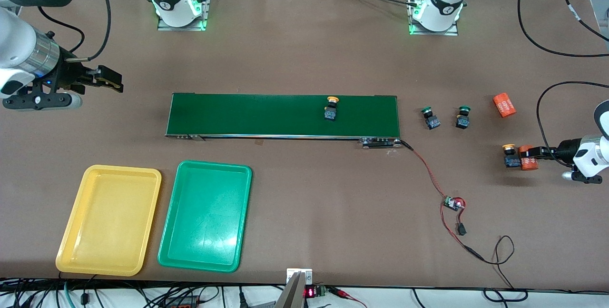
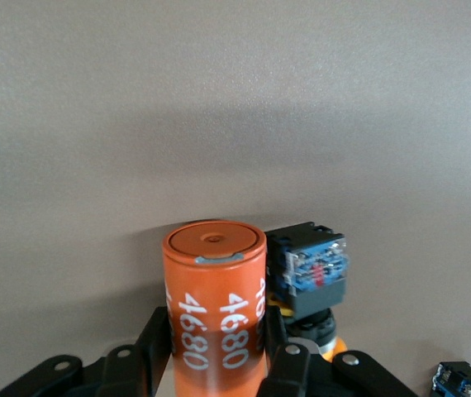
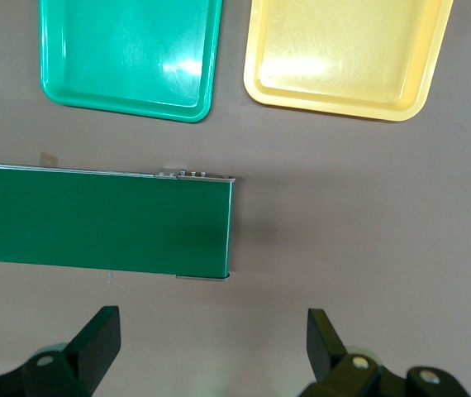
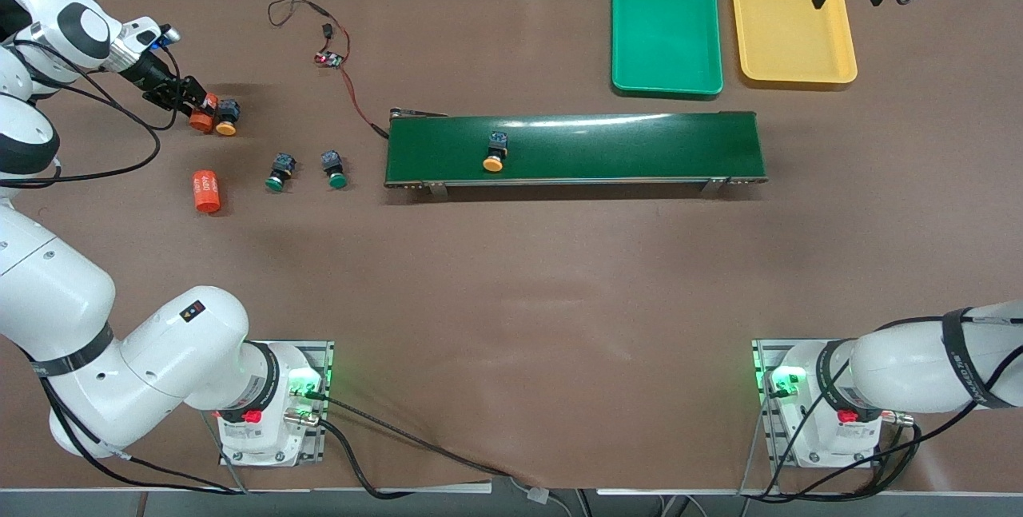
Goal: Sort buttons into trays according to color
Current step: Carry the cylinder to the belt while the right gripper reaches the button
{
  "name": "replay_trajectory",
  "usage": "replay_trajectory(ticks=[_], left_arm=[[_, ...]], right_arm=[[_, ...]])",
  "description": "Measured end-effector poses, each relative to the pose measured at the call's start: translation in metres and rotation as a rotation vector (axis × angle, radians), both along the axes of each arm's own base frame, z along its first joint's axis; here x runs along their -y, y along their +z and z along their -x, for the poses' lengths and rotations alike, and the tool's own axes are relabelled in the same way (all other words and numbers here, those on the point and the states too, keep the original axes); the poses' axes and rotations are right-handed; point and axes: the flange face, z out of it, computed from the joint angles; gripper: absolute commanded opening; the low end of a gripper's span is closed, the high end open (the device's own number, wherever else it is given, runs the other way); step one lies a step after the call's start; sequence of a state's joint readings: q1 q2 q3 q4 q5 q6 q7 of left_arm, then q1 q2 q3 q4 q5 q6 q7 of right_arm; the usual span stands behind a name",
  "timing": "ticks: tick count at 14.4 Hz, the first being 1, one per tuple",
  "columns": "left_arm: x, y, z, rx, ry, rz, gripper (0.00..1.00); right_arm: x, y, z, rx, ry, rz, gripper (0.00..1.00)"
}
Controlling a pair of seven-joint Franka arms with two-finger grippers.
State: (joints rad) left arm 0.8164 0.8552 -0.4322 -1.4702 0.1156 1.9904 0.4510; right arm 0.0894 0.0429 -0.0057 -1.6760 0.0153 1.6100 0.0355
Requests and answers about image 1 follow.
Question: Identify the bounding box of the green plastic tray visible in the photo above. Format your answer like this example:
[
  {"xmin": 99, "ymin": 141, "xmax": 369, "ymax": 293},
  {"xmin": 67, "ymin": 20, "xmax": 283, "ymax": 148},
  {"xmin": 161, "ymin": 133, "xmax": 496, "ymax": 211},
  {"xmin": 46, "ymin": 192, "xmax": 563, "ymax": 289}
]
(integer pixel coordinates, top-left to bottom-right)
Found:
[{"xmin": 157, "ymin": 160, "xmax": 253, "ymax": 273}]

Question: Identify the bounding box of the yellow push button switch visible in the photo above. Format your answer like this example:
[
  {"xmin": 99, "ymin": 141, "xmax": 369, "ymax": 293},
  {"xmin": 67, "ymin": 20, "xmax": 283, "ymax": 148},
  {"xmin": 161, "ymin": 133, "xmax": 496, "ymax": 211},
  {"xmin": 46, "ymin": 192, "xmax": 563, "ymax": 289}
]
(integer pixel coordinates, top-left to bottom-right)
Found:
[
  {"xmin": 502, "ymin": 143, "xmax": 521, "ymax": 169},
  {"xmin": 324, "ymin": 96, "xmax": 340, "ymax": 121}
]

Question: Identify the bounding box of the yellow plastic tray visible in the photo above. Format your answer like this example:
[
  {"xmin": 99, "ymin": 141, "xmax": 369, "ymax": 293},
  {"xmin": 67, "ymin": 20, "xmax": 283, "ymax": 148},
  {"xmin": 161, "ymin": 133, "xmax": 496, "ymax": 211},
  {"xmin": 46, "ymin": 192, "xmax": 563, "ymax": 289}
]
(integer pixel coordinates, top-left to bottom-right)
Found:
[{"xmin": 55, "ymin": 164, "xmax": 162, "ymax": 277}]

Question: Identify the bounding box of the long black right arm cable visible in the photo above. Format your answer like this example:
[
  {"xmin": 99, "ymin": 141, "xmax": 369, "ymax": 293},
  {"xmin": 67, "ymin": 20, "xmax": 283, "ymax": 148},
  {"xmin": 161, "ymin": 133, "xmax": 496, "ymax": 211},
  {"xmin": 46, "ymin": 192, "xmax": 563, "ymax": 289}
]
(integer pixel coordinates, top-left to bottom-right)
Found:
[{"xmin": 64, "ymin": 0, "xmax": 113, "ymax": 61}]

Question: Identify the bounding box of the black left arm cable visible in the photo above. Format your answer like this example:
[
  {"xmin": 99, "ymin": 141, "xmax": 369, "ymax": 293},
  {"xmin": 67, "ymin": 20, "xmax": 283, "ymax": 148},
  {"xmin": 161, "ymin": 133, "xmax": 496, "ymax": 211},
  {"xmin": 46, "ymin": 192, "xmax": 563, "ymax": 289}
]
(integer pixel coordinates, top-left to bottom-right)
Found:
[{"xmin": 518, "ymin": 0, "xmax": 609, "ymax": 159}]

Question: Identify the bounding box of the red clip lead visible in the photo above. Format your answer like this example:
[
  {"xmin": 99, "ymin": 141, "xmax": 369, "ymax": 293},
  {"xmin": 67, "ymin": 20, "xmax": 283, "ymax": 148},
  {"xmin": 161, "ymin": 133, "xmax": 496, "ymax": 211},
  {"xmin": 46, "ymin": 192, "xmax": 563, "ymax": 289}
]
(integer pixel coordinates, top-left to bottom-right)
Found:
[{"xmin": 328, "ymin": 287, "xmax": 368, "ymax": 308}]

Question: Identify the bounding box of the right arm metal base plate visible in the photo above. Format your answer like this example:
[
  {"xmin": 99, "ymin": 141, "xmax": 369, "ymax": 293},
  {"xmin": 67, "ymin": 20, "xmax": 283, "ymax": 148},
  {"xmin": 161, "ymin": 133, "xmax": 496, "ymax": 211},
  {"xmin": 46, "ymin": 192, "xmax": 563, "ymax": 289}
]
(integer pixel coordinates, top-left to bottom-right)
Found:
[{"xmin": 156, "ymin": 0, "xmax": 213, "ymax": 32}]

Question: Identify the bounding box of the grey metal mounting bracket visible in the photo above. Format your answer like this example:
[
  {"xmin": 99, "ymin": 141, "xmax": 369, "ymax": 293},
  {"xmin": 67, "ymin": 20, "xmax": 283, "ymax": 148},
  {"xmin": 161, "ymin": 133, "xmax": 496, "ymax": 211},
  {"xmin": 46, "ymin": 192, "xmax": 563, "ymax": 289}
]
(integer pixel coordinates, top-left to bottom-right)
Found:
[{"xmin": 275, "ymin": 268, "xmax": 314, "ymax": 308}]

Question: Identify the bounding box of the small green circuit board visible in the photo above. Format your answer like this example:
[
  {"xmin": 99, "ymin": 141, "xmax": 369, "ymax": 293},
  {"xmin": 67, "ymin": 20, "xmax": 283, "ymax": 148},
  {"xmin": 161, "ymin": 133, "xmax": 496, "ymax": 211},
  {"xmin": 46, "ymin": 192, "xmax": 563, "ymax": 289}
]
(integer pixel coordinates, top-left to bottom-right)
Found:
[{"xmin": 442, "ymin": 195, "xmax": 466, "ymax": 212}]

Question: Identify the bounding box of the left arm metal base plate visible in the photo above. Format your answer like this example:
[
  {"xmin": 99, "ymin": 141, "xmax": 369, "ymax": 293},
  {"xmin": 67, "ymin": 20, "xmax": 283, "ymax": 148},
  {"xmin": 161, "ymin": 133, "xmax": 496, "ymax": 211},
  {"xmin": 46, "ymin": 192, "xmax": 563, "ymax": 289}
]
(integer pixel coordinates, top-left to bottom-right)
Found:
[{"xmin": 408, "ymin": 0, "xmax": 460, "ymax": 37}]

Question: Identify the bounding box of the short black right arm cable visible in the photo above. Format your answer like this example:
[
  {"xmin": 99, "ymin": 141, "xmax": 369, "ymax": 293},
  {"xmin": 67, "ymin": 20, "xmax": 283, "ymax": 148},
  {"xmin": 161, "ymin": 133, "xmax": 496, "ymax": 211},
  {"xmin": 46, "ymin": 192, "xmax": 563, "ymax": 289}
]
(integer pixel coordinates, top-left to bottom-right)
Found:
[{"xmin": 37, "ymin": 6, "xmax": 87, "ymax": 59}]

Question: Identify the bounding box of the green conveyor belt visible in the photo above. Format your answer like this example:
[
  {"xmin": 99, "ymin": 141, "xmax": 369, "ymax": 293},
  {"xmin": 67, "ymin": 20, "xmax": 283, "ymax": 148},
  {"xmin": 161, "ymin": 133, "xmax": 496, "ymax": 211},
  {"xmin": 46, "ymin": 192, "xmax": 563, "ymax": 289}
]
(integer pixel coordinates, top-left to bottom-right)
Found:
[{"xmin": 165, "ymin": 92, "xmax": 403, "ymax": 149}]

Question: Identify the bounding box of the teal cable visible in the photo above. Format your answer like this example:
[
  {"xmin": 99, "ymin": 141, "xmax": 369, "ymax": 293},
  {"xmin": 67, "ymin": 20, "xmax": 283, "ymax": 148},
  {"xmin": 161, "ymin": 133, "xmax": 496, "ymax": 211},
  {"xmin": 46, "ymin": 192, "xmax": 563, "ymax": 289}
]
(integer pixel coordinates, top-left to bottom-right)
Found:
[{"xmin": 63, "ymin": 280, "xmax": 78, "ymax": 308}]

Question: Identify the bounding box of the green push button switch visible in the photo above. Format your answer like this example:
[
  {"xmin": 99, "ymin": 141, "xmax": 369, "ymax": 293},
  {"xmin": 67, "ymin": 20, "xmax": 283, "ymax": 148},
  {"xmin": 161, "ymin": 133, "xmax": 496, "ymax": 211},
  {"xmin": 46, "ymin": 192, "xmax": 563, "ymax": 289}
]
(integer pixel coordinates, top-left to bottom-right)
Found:
[
  {"xmin": 455, "ymin": 106, "xmax": 472, "ymax": 129},
  {"xmin": 421, "ymin": 106, "xmax": 441, "ymax": 130}
]

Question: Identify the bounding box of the thin black cable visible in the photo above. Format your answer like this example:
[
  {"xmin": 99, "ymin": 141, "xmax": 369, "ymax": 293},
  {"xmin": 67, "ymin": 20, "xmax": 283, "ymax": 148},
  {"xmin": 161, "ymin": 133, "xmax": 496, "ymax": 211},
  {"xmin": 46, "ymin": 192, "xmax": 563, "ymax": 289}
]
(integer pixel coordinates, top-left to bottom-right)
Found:
[{"xmin": 464, "ymin": 235, "xmax": 530, "ymax": 303}]

